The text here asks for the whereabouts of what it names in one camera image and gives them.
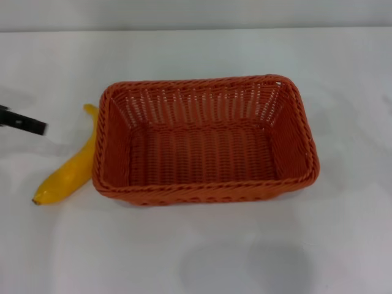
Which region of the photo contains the orange woven plastic basket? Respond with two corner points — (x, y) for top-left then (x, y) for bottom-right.
(91, 73), (321, 209)

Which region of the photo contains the yellow banana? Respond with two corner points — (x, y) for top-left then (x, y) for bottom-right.
(31, 104), (100, 206)

